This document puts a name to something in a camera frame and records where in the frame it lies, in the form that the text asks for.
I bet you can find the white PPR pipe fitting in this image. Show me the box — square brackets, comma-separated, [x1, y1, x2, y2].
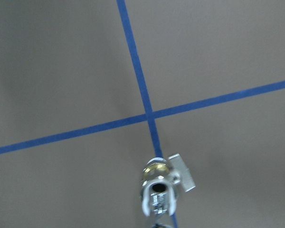
[141, 153, 196, 217]

